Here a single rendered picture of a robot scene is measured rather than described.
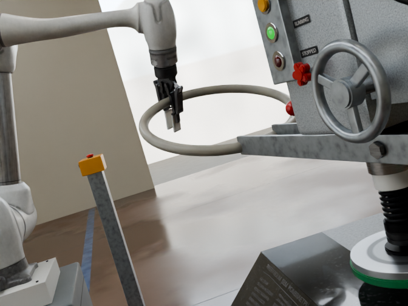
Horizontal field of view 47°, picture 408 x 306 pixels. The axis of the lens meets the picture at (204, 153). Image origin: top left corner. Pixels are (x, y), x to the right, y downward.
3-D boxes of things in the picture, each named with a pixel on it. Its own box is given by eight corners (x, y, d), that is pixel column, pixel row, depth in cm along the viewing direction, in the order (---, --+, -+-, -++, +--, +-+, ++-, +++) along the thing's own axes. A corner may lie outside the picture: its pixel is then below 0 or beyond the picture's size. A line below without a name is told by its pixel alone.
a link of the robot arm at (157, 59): (159, 53, 145) (163, 71, 148) (182, 45, 151) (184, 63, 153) (142, 48, 151) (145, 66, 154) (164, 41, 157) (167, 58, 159)
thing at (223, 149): (336, 123, 134) (336, 113, 133) (180, 178, 116) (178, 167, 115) (244, 81, 174) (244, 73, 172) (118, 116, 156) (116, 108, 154)
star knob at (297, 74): (328, 78, 77) (322, 55, 77) (307, 85, 75) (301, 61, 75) (314, 81, 80) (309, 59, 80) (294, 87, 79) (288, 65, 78)
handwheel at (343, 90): (446, 124, 64) (422, 14, 62) (391, 146, 60) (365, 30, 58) (367, 129, 77) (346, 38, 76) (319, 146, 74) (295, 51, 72)
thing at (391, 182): (424, 180, 84) (419, 161, 83) (394, 192, 81) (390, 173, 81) (394, 177, 90) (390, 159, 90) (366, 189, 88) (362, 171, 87)
